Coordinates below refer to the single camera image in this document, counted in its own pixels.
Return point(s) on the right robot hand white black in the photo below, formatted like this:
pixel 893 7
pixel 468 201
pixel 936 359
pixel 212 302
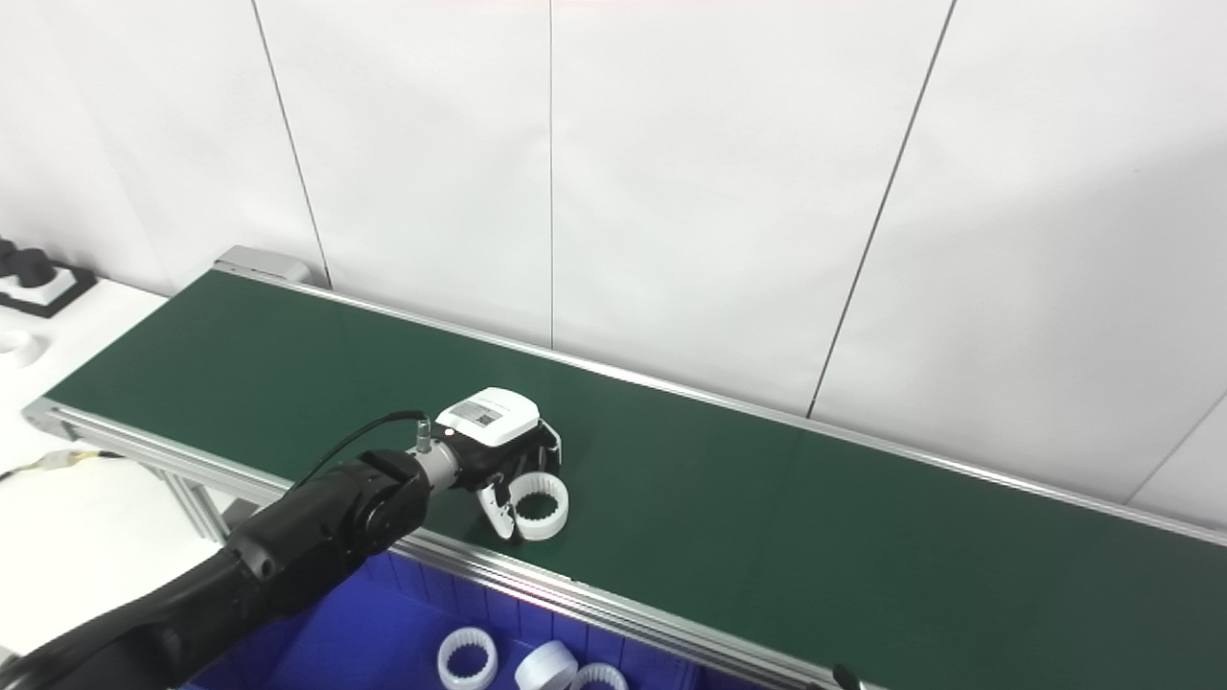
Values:
pixel 844 678

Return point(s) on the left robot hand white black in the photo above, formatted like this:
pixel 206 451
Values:
pixel 489 417

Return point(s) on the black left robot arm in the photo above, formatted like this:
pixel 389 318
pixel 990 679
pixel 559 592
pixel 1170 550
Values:
pixel 288 546

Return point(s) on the green conveyor belt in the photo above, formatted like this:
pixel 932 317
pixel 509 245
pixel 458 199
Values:
pixel 815 537
pixel 575 585

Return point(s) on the blue bin with white rings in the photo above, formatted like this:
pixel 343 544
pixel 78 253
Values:
pixel 364 632

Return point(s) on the grey conveyor motor cover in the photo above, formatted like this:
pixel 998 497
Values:
pixel 259 261

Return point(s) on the aluminium conveyor leg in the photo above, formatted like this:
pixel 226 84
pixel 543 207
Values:
pixel 201 508

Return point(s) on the black cylinder on fixture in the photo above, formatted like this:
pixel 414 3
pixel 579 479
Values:
pixel 6 255
pixel 35 266

